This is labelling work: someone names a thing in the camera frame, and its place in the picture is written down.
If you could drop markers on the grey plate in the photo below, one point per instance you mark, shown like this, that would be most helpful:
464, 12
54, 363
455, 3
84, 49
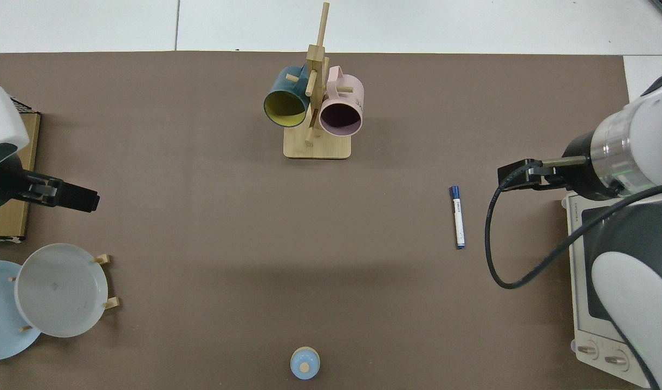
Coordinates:
60, 290

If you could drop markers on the blue and white marker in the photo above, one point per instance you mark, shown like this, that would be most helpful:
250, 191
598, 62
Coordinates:
458, 219

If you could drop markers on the wooden plate rack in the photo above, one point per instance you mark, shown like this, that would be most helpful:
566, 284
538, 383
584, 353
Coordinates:
112, 303

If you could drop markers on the wooden cup stand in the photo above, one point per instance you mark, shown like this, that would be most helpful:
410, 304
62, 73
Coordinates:
317, 146

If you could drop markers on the small blue round bell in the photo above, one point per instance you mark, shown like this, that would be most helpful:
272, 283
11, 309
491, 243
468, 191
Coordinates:
305, 364

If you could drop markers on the pale toaster oven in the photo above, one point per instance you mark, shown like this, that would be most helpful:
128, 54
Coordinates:
580, 303

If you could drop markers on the pink cup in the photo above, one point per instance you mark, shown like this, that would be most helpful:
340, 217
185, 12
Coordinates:
344, 89

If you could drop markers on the teal cup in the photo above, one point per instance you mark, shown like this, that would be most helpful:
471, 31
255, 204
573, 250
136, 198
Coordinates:
293, 86

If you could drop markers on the brown table cloth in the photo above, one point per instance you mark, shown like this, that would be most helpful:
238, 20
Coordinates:
201, 244

